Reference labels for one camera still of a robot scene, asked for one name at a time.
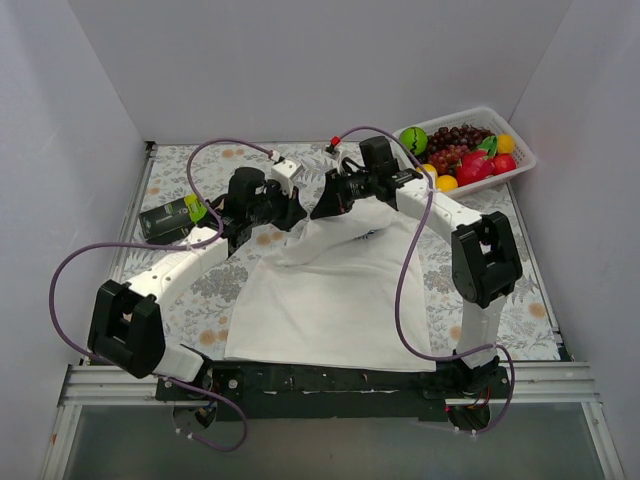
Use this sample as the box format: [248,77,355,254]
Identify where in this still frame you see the green watermelon ball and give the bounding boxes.
[399,126,428,156]

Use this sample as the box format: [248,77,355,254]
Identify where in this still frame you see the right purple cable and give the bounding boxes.
[329,125,516,435]

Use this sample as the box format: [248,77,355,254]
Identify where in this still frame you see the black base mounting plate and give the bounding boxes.
[154,359,514,424]

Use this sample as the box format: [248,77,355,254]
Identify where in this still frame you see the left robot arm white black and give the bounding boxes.
[88,160,307,400]

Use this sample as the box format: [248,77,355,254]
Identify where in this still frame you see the red grape bunch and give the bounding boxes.
[427,145,468,176]

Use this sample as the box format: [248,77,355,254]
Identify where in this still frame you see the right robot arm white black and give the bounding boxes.
[311,136,522,398]

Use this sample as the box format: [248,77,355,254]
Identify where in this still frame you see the white t-shirt daisy print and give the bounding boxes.
[224,199,435,372]

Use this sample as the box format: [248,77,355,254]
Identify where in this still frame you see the yellow orange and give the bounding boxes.
[436,175,458,192]
[421,164,438,179]

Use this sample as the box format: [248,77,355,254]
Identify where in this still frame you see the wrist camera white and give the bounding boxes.
[271,159,304,197]
[324,136,344,160]

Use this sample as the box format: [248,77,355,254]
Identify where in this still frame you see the black green cardboard box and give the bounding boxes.
[138,194,208,245]

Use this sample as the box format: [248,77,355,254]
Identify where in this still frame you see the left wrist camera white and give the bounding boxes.
[271,159,304,197]

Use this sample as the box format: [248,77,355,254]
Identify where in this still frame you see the red dragon fruit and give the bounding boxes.
[455,150,495,187]

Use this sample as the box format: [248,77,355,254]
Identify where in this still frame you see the yellow orange left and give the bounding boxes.
[421,164,438,179]

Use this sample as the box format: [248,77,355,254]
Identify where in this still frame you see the dark purple grape bunch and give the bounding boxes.
[426,124,494,154]

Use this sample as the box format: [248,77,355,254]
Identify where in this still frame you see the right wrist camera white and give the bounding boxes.
[324,136,344,160]

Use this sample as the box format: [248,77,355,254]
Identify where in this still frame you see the yellow orange front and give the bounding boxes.
[436,175,458,192]

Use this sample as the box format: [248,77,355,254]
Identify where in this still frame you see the yellow lemon back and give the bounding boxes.
[496,134,516,155]

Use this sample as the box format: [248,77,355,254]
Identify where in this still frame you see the red apple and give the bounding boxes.
[492,153,517,175]

